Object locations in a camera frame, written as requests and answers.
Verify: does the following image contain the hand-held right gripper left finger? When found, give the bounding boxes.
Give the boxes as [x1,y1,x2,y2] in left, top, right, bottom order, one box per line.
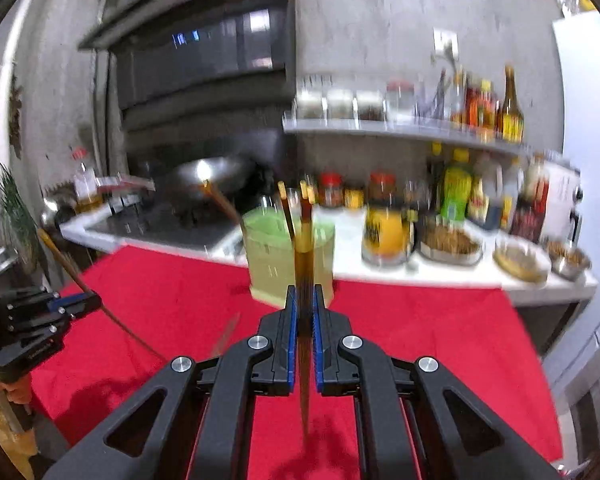
[42,285,297,480]

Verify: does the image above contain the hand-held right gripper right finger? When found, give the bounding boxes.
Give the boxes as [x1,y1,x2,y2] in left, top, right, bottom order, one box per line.
[313,284,563,480]

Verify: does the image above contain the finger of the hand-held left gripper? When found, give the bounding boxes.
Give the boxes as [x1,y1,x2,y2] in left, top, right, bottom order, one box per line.
[0,286,87,321]
[2,294,103,353]

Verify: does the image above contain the green perforated chopstick holder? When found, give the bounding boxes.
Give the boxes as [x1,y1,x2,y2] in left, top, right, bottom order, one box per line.
[240,207,337,308]

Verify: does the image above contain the person's left hand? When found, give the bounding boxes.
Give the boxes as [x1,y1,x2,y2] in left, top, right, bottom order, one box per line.
[0,374,34,407]

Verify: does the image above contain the green plant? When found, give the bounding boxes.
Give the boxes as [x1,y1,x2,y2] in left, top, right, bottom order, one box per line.
[0,160,42,271]

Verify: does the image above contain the black glass stove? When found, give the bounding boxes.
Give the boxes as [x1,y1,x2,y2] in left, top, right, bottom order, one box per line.
[82,204,247,257]

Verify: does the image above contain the red tablecloth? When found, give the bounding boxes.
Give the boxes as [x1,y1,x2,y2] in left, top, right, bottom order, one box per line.
[30,245,566,480]

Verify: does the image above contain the oil bottle with red cap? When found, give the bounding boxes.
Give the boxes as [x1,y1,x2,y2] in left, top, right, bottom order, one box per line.
[72,147,106,213]

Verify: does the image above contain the jar with red lid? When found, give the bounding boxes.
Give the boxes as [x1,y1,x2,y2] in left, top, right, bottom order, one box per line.
[367,172,398,208]
[319,172,345,208]

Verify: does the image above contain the plate with food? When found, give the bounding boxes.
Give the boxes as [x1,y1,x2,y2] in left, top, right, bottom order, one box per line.
[417,222,484,267]

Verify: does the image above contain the black wok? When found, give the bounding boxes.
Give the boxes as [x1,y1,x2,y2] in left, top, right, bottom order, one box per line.
[100,156,262,223]

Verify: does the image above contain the dark bottle with yellow cap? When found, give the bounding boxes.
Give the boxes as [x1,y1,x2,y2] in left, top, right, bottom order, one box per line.
[426,142,446,211]

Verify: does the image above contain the green bottle with yellow cap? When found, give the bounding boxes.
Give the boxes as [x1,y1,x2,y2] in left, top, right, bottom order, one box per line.
[440,149,474,224]

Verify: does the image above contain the clear jug with red label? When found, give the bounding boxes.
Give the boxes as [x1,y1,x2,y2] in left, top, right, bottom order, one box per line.
[472,155,507,231]

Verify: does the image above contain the yellow bowl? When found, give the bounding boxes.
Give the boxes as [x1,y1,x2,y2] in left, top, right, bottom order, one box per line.
[494,237,552,284]

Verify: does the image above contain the glass spice jar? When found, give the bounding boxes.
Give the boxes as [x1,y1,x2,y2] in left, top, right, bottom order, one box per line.
[327,87,355,121]
[356,89,385,122]
[296,76,327,121]
[386,80,415,123]

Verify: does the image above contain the dark sauce jar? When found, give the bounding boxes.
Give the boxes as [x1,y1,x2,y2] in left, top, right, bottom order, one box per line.
[510,155,552,244]

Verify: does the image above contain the steel bowl with food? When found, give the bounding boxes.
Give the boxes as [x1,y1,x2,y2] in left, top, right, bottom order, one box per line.
[550,242,594,281]

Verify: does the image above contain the dark range hood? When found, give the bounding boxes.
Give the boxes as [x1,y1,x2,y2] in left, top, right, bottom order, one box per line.
[77,0,295,161]

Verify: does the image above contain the red sauce bottle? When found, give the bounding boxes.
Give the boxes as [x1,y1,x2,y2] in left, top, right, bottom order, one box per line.
[475,80,498,134]

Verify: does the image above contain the brown bottle with yellow label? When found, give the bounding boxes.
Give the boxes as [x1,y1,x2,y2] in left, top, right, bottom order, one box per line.
[497,64,526,144]

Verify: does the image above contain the white refrigerator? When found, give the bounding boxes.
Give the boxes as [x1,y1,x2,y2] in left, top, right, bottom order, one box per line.
[550,10,600,346]

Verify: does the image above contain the yellow mug with black handle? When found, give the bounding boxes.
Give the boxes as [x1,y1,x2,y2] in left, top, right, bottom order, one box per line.
[362,205,417,267]

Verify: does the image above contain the white wall shelf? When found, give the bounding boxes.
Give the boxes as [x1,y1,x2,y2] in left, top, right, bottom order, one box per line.
[282,114,581,172]

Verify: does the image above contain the white wall socket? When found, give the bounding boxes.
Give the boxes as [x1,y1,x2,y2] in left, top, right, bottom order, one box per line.
[432,29,460,59]

